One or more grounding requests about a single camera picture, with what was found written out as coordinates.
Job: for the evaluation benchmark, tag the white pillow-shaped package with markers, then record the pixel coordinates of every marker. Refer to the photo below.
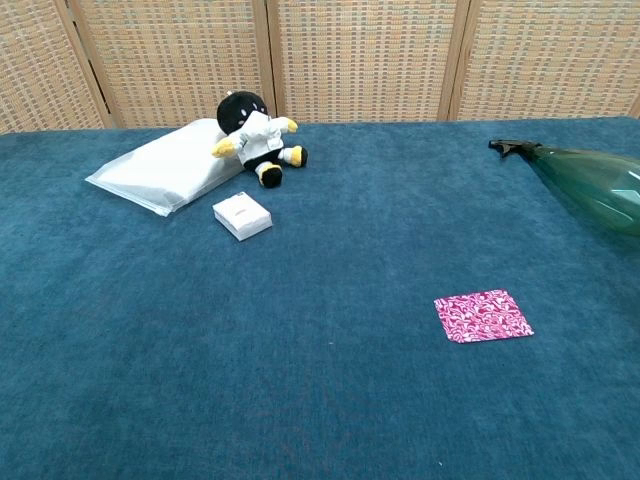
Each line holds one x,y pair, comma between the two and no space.
160,170

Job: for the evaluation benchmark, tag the small white box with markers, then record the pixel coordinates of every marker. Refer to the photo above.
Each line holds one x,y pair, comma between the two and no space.
242,215

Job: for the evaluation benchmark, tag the pink patterned card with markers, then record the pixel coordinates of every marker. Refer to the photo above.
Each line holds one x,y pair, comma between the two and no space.
480,317

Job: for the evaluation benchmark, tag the woven rattan screen panel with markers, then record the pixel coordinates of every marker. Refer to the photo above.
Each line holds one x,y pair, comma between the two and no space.
175,60
550,60
30,65
360,60

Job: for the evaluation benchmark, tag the blue felt table cover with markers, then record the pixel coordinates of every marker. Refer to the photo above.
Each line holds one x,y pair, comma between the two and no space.
200,350

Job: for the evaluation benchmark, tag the black and white plush toy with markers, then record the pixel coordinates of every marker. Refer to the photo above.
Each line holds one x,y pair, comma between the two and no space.
255,135

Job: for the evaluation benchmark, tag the green spray bottle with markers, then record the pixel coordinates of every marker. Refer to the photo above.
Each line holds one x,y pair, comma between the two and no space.
590,180

